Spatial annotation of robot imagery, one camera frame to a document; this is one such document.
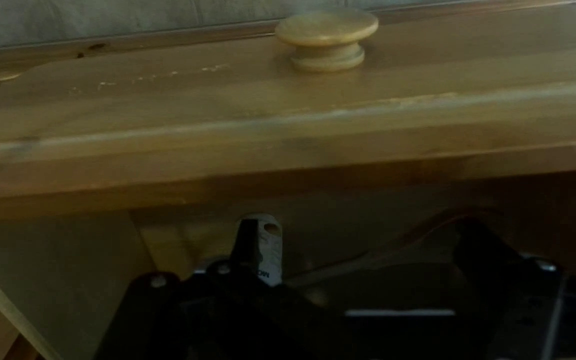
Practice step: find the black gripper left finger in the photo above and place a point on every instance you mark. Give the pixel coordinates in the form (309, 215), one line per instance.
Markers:
(260, 247)

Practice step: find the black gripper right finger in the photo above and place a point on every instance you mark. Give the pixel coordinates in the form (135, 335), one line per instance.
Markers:
(500, 273)

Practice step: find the wooden drawer front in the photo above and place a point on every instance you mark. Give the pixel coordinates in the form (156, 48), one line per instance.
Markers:
(452, 96)

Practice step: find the round wooden drawer knob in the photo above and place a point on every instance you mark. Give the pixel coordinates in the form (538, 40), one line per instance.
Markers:
(326, 40)

